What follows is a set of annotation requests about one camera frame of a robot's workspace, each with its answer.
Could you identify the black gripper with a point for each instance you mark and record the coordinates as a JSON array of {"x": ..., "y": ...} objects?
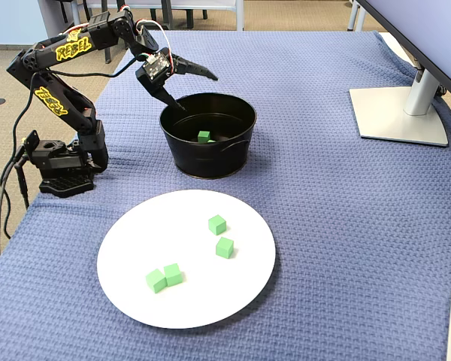
[{"x": 177, "y": 61}]

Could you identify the white round plate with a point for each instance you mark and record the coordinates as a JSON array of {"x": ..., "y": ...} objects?
[{"x": 195, "y": 301}]

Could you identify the black chair legs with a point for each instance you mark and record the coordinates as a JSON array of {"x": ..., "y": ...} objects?
[
  {"x": 87, "y": 11},
  {"x": 189, "y": 19}
]

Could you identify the black metal bucket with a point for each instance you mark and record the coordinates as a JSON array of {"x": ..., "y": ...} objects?
[{"x": 206, "y": 161}]

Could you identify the white furniture leg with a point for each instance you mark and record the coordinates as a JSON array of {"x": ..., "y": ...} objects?
[{"x": 75, "y": 11}]

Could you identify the grey desk legs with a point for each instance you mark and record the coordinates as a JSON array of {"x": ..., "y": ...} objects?
[{"x": 351, "y": 19}]

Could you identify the blue woven cloth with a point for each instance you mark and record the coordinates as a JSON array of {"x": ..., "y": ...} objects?
[{"x": 323, "y": 225}]

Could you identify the silver monitor stand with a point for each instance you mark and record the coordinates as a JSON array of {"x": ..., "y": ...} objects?
[{"x": 398, "y": 120}]

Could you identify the monitor screen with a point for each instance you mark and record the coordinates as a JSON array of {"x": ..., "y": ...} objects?
[{"x": 428, "y": 30}]

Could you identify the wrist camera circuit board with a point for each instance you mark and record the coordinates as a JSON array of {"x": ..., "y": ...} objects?
[{"x": 157, "y": 67}]

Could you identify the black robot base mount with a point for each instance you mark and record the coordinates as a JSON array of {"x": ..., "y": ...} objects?
[{"x": 60, "y": 161}]

